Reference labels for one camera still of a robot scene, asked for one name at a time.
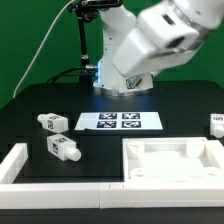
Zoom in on white U-shaped fence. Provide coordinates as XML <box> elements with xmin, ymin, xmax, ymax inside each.
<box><xmin>0</xmin><ymin>143</ymin><xmax>224</xmax><ymax>209</ymax></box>

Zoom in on white square tabletop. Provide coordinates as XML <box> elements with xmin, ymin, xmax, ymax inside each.
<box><xmin>122</xmin><ymin>137</ymin><xmax>224</xmax><ymax>183</ymax></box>

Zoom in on white cable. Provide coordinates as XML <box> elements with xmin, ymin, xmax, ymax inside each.
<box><xmin>12</xmin><ymin>0</ymin><xmax>77</xmax><ymax>99</ymax></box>

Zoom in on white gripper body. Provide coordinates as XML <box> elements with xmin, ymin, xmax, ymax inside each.
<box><xmin>113</xmin><ymin>19</ymin><xmax>199</xmax><ymax>92</ymax></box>

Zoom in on black cables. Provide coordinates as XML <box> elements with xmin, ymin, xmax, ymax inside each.
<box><xmin>45</xmin><ymin>65</ymin><xmax>100</xmax><ymax>84</ymax></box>

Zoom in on black camera stand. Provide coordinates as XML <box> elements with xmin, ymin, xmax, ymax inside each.
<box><xmin>67</xmin><ymin>0</ymin><xmax>123</xmax><ymax>84</ymax></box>

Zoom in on white marker sheet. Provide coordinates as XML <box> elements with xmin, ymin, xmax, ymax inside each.
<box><xmin>75</xmin><ymin>112</ymin><xmax>163</xmax><ymax>131</ymax></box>

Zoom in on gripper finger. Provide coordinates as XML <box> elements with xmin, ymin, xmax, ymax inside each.
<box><xmin>126</xmin><ymin>76</ymin><xmax>141</xmax><ymax>89</ymax></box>

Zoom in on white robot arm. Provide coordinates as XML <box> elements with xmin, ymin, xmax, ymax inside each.
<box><xmin>94</xmin><ymin>0</ymin><xmax>224</xmax><ymax>96</ymax></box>

